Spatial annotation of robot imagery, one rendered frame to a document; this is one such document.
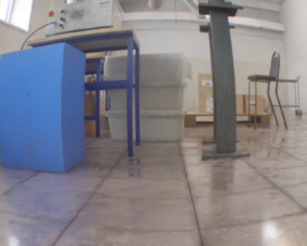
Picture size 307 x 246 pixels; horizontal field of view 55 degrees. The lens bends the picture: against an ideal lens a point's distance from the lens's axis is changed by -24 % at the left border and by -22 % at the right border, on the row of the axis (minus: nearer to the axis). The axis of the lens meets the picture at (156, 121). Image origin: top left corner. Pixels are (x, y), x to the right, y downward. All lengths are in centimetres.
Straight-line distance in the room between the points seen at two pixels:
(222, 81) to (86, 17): 95
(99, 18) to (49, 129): 90
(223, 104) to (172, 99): 82
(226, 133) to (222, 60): 42
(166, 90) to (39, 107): 144
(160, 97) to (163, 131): 25
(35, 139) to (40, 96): 20
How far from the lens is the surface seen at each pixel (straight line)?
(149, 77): 284
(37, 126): 161
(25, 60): 166
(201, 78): 461
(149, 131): 284
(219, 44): 208
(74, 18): 225
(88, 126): 393
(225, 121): 206
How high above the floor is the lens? 31
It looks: 3 degrees down
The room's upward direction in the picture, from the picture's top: 1 degrees counter-clockwise
